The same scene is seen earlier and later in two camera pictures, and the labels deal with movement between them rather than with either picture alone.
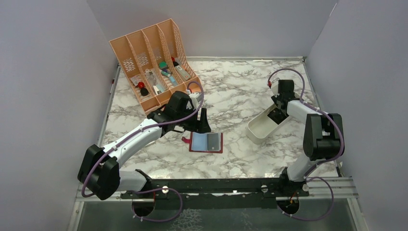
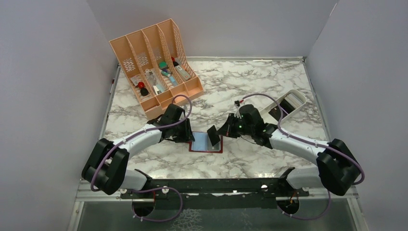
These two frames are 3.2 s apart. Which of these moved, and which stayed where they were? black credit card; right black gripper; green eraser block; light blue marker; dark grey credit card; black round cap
Moved: black credit card; right black gripper
Stayed: green eraser block; light blue marker; dark grey credit card; black round cap
